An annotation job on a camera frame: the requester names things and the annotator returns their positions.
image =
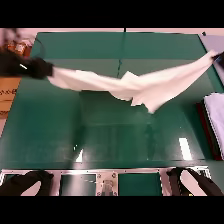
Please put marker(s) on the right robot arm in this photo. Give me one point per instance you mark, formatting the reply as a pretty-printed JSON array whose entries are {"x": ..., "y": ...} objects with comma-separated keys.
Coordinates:
[{"x": 203, "y": 181}]

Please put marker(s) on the white shirt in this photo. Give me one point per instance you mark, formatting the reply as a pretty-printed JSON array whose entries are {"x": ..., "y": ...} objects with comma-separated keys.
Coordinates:
[{"x": 150, "y": 85}]

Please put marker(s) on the white folded garment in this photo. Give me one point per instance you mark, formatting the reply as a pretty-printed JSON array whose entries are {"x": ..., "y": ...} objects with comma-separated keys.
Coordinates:
[{"x": 216, "y": 116}]

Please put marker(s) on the silver frame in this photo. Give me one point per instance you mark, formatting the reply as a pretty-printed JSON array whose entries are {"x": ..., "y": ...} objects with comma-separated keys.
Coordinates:
[{"x": 106, "y": 175}]

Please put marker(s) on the red garment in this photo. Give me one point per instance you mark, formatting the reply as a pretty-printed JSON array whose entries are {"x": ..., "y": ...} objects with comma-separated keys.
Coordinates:
[{"x": 204, "y": 123}]

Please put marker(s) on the cardboard box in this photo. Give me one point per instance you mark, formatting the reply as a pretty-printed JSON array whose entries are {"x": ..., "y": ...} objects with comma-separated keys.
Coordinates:
[{"x": 7, "y": 91}]

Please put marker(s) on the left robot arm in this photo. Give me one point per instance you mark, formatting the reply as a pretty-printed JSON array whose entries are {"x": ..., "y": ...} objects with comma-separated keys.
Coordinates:
[{"x": 13, "y": 63}]

